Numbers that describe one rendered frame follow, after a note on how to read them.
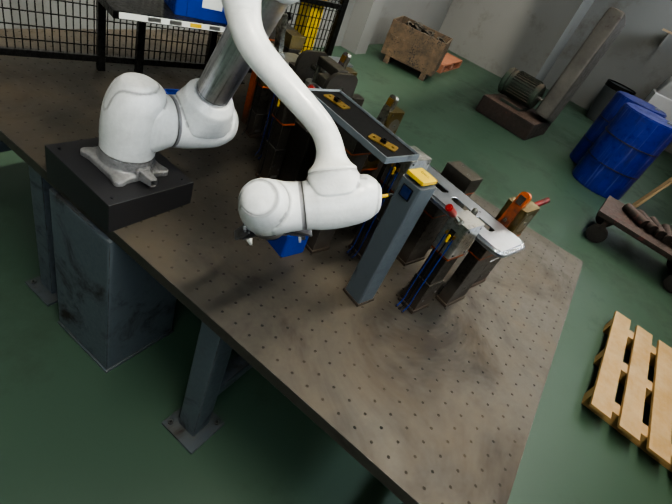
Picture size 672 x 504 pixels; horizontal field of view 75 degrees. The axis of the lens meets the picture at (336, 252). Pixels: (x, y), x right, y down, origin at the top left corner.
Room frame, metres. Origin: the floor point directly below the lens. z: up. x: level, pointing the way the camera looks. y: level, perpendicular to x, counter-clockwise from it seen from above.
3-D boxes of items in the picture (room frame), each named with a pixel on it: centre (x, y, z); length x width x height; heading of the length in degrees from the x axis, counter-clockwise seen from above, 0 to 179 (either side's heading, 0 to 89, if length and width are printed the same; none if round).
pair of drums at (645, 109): (5.92, -2.62, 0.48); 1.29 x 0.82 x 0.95; 158
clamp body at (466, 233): (1.12, -0.29, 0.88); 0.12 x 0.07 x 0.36; 144
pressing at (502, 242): (1.61, 0.06, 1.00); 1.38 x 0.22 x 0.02; 54
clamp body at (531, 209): (1.43, -0.52, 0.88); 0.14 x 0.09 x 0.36; 144
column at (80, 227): (1.05, 0.69, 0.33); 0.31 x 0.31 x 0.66; 70
